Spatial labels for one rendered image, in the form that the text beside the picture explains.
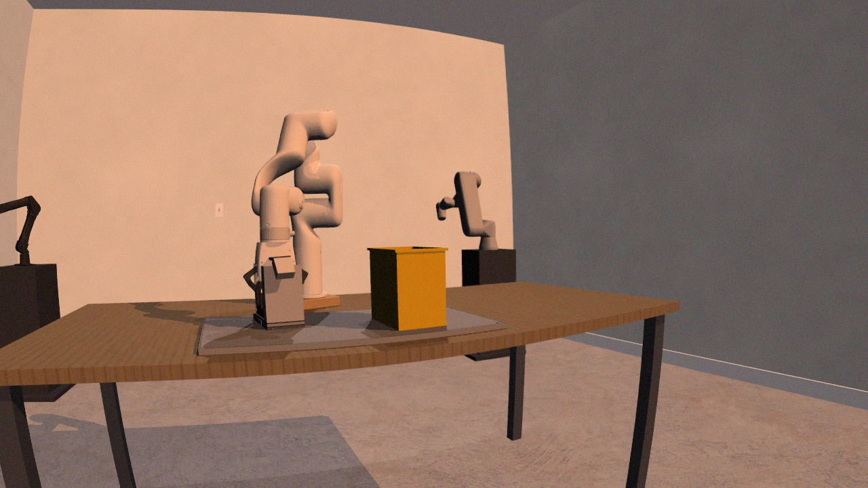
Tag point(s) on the orange open-top bin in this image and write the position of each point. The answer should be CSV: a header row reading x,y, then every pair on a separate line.
x,y
408,286

